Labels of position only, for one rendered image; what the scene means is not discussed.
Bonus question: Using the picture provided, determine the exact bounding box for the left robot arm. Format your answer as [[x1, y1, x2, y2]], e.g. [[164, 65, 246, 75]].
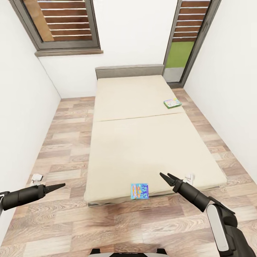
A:
[[0, 174, 65, 216]]

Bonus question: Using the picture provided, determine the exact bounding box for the board game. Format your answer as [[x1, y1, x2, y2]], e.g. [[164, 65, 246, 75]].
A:
[[131, 183, 149, 199], [164, 98, 182, 108]]

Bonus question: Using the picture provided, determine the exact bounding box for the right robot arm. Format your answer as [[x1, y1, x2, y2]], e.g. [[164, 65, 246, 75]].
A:
[[160, 172, 256, 257]]

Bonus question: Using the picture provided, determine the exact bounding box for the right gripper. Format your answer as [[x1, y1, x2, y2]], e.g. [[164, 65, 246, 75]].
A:
[[160, 172, 200, 203]]

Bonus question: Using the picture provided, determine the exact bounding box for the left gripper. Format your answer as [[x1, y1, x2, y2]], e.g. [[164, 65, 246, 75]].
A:
[[18, 183, 65, 206]]

